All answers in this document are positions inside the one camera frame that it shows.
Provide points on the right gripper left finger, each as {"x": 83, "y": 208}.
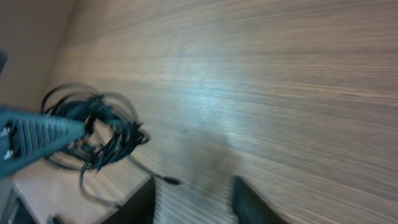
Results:
{"x": 138, "y": 209}

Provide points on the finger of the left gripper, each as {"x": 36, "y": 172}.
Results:
{"x": 27, "y": 137}

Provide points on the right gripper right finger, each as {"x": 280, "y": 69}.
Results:
{"x": 249, "y": 207}

